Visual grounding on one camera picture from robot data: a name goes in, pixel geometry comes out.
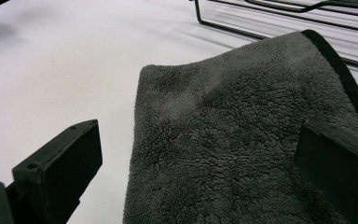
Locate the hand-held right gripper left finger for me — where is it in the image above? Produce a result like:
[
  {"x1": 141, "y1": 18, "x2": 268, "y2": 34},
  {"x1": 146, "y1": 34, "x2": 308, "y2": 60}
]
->
[{"x1": 12, "y1": 119, "x2": 103, "y2": 224}]

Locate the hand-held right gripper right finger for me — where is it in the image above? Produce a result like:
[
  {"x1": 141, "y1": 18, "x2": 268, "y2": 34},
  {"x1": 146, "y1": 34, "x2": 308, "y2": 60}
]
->
[{"x1": 294, "y1": 119, "x2": 358, "y2": 224}]

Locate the grey fleece towel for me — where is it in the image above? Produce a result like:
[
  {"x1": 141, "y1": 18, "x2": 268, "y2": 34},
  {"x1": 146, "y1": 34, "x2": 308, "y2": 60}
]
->
[{"x1": 122, "y1": 28, "x2": 358, "y2": 224}]

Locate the black wire rack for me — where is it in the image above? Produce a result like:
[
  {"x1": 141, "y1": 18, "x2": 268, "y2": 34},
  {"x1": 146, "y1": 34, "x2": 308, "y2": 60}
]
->
[{"x1": 194, "y1": 0, "x2": 358, "y2": 73}]

